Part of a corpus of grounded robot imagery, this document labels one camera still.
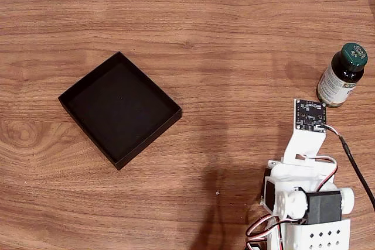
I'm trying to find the brown pill bottle green cap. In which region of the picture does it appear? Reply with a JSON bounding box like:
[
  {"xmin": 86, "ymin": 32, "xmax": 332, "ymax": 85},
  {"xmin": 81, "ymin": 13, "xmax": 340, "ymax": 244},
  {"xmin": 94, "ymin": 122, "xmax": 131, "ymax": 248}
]
[{"xmin": 316, "ymin": 42, "xmax": 369, "ymax": 108}]

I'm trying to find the shallow black cardboard box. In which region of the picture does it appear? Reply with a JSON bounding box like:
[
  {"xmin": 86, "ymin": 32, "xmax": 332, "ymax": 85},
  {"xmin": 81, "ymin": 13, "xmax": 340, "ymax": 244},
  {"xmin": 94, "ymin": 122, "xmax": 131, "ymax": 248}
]
[{"xmin": 57, "ymin": 51, "xmax": 182, "ymax": 171}]

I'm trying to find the camera board on white mount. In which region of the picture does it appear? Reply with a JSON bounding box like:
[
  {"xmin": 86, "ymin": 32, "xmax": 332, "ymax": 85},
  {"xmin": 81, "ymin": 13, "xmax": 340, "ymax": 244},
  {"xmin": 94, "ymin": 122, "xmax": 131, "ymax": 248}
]
[{"xmin": 282, "ymin": 98, "xmax": 328, "ymax": 165}]

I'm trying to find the red white black servo wire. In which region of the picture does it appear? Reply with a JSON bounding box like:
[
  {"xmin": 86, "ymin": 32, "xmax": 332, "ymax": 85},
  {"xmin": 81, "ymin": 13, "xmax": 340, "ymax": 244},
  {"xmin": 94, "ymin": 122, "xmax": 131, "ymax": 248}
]
[
  {"xmin": 298, "ymin": 155, "xmax": 339, "ymax": 193},
  {"xmin": 245, "ymin": 214, "xmax": 284, "ymax": 250}
]

